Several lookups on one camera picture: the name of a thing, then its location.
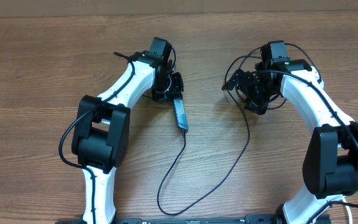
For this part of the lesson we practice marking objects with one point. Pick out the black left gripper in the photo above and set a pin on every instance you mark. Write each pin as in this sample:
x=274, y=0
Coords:
x=174, y=94

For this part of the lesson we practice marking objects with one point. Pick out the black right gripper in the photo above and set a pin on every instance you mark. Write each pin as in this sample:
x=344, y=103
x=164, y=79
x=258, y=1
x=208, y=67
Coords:
x=260, y=105

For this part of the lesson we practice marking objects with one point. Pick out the blue smartphone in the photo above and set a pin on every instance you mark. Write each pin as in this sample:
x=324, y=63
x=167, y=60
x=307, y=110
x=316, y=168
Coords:
x=180, y=115

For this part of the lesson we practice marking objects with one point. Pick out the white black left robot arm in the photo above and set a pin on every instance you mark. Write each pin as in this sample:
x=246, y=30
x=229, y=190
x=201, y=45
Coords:
x=101, y=128

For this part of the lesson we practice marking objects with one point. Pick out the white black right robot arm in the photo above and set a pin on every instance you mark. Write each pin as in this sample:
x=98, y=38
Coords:
x=330, y=167

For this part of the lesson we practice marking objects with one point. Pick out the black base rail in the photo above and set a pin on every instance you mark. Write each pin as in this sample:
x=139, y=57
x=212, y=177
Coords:
x=191, y=220

